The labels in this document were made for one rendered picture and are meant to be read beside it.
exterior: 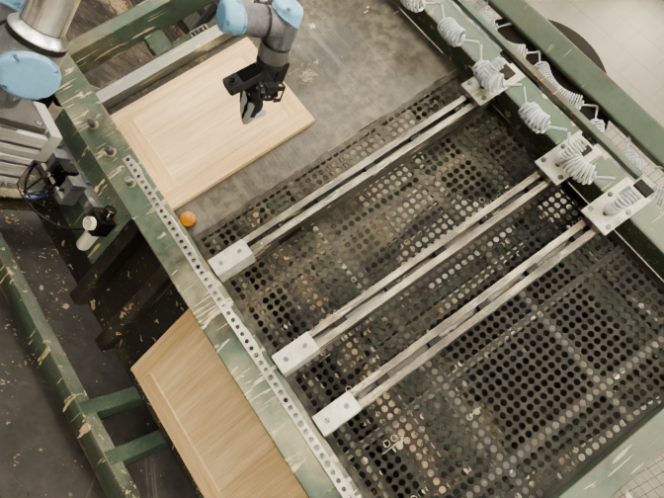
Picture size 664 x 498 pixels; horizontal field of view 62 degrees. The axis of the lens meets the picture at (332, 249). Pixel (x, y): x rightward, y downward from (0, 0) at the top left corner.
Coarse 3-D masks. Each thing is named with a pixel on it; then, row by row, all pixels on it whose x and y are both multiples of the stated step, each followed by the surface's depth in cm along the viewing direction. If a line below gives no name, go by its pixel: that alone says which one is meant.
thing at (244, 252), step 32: (512, 64) 184; (480, 96) 180; (416, 128) 181; (448, 128) 184; (384, 160) 178; (320, 192) 174; (352, 192) 178; (288, 224) 171; (224, 256) 168; (256, 256) 172
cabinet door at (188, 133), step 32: (224, 64) 199; (160, 96) 195; (192, 96) 195; (224, 96) 194; (288, 96) 193; (128, 128) 191; (160, 128) 191; (192, 128) 190; (224, 128) 190; (256, 128) 189; (288, 128) 189; (160, 160) 186; (192, 160) 186; (224, 160) 185; (192, 192) 182
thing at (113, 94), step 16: (208, 32) 201; (176, 48) 199; (192, 48) 199; (208, 48) 202; (160, 64) 197; (176, 64) 199; (128, 80) 195; (144, 80) 196; (112, 96) 193; (128, 96) 197
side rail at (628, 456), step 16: (656, 416) 151; (640, 432) 150; (656, 432) 149; (624, 448) 148; (640, 448) 148; (656, 448) 148; (592, 464) 150; (608, 464) 147; (624, 464) 147; (640, 464) 147; (576, 480) 147; (592, 480) 146; (608, 480) 146; (624, 480) 146; (560, 496) 145; (576, 496) 145; (592, 496) 145; (608, 496) 145
